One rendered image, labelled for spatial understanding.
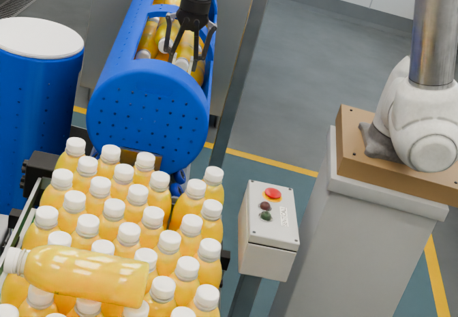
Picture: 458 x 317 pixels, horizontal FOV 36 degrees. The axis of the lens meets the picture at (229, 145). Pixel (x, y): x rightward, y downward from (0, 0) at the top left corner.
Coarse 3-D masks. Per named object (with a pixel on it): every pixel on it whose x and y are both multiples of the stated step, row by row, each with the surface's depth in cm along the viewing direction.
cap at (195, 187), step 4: (192, 180) 144; (196, 180) 144; (200, 180) 145; (188, 184) 143; (192, 184) 143; (196, 184) 143; (200, 184) 144; (204, 184) 144; (188, 188) 143; (192, 188) 142; (196, 188) 142; (200, 188) 142; (204, 188) 143; (188, 192) 143; (192, 192) 142; (196, 192) 142; (200, 192) 142
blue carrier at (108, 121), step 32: (128, 32) 183; (128, 64) 160; (160, 64) 160; (96, 96) 160; (128, 96) 159; (160, 96) 159; (192, 96) 159; (96, 128) 164; (128, 128) 163; (160, 128) 163; (192, 128) 163; (192, 160) 168
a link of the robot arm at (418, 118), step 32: (416, 0) 153; (448, 0) 149; (416, 32) 155; (448, 32) 152; (416, 64) 158; (448, 64) 156; (416, 96) 158; (448, 96) 158; (416, 128) 158; (448, 128) 157; (416, 160) 159; (448, 160) 158
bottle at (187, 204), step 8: (184, 192) 145; (184, 200) 143; (192, 200) 143; (200, 200) 144; (176, 208) 145; (184, 208) 143; (192, 208) 143; (200, 208) 144; (176, 216) 145; (176, 224) 145
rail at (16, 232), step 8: (40, 184) 155; (32, 192) 150; (32, 200) 149; (24, 208) 145; (24, 216) 142; (16, 224) 140; (16, 232) 138; (16, 240) 139; (8, 248) 133; (0, 264) 129; (0, 272) 129
